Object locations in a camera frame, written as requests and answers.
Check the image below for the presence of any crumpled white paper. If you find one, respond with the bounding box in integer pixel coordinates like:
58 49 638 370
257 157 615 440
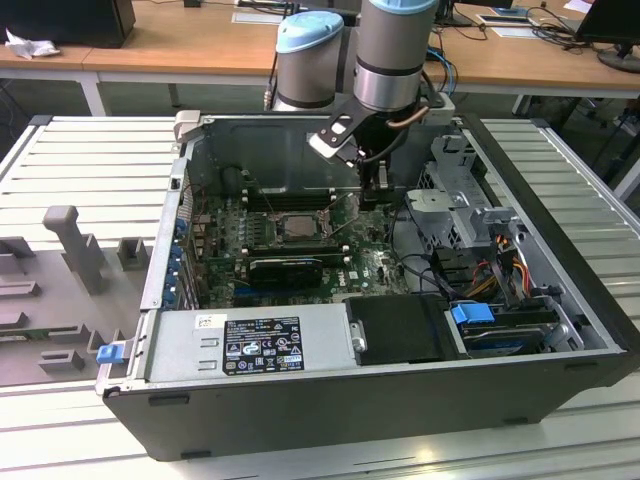
4 27 62 60

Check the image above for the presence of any black desktop computer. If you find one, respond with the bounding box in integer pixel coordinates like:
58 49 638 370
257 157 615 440
0 0 137 50

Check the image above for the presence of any green motherboard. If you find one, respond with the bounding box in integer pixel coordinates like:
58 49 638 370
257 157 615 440
192 192 419 309

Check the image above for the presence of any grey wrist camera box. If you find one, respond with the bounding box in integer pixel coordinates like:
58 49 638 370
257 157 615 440
423 93 458 127

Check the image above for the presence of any black cable tangle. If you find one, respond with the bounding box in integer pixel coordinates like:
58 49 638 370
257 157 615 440
528 4 601 52

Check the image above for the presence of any yellow red wire bundle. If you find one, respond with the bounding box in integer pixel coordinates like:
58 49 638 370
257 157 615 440
469 234 532 297

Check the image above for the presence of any grey parts rack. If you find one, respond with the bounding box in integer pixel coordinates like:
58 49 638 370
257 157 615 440
0 204 154 389

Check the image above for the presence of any grey metal drive cage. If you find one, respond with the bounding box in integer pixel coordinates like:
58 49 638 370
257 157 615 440
404 133 531 254

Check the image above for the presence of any blue cable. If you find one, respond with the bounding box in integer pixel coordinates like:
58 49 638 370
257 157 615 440
427 47 459 95

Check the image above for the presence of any blue card retainer strip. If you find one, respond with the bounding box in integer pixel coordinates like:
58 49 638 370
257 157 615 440
167 219 186 309

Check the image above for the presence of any black RAM slot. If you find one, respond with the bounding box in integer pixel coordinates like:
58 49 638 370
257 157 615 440
248 187 335 195
248 192 335 200
247 251 351 258
247 239 351 246
248 203 335 212
247 243 351 250
248 198 335 206
247 247 351 254

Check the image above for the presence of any grey power supply box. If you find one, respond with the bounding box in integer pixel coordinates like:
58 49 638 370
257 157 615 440
144 302 359 384

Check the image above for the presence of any blue disk carrier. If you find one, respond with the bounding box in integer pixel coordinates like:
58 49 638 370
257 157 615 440
449 302 496 331

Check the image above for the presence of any blue white booklet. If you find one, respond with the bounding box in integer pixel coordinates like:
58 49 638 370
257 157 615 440
474 12 531 26

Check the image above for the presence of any wooden desk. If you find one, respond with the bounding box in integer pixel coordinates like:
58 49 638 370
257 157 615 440
82 0 640 117
0 42 135 117

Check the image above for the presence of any grey paper sheet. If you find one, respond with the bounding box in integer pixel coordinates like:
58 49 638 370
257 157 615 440
232 10 281 25

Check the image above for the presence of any dark hard disk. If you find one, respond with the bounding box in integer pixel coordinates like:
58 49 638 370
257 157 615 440
462 325 545 359

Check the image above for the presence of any grey case release latch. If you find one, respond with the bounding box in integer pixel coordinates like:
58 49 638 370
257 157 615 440
172 110 202 147

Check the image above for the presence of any black open PC case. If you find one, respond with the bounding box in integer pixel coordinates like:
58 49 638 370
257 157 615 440
94 110 640 464

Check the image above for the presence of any black graphics card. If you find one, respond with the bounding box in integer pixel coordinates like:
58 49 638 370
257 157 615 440
248 256 324 291

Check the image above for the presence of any silver square CPU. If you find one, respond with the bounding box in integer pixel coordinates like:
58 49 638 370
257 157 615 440
283 213 322 240

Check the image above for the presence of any metal socket cover frame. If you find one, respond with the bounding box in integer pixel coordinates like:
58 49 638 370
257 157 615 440
325 192 362 239

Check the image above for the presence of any white paper sheet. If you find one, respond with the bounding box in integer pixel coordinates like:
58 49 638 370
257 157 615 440
492 24 539 39

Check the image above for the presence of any blue expansion slot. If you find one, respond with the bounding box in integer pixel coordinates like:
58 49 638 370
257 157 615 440
232 283 281 301

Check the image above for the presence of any CPU socket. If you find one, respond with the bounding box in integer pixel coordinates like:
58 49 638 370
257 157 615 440
274 209 335 245

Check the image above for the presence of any black plastic shroud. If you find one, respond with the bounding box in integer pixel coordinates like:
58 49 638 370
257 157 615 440
344 294 472 365

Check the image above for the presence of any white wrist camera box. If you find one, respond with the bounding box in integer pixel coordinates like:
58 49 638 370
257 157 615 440
308 112 354 164

